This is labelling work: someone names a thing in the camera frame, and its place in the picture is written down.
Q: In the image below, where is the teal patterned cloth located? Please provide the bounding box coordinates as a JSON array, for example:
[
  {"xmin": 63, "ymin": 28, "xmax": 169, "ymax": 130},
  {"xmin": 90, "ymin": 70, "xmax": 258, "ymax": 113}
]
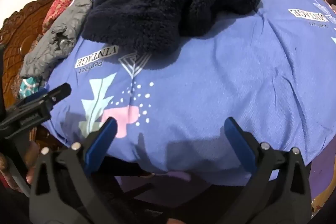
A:
[{"xmin": 19, "ymin": 77, "xmax": 45, "ymax": 99}]

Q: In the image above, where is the blue printed bed sheet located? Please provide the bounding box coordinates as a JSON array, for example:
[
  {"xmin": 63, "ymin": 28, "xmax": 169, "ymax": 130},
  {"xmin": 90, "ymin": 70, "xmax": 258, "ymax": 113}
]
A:
[{"xmin": 45, "ymin": 0, "xmax": 335, "ymax": 186}]

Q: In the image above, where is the left hand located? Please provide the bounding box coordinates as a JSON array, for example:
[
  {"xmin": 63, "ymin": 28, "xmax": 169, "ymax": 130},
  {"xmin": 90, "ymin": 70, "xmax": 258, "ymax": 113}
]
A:
[{"xmin": 0, "ymin": 140, "xmax": 40, "ymax": 192}]

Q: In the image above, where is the carved wooden headboard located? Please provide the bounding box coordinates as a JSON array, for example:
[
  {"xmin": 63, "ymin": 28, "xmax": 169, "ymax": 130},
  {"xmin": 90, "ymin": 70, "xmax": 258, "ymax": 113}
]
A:
[{"xmin": 1, "ymin": 0, "xmax": 54, "ymax": 107}]

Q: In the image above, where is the grey puffer jacket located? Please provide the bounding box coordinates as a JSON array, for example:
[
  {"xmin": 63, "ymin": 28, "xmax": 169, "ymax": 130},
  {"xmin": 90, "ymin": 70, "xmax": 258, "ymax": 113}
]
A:
[{"xmin": 19, "ymin": 0, "xmax": 93, "ymax": 80}]

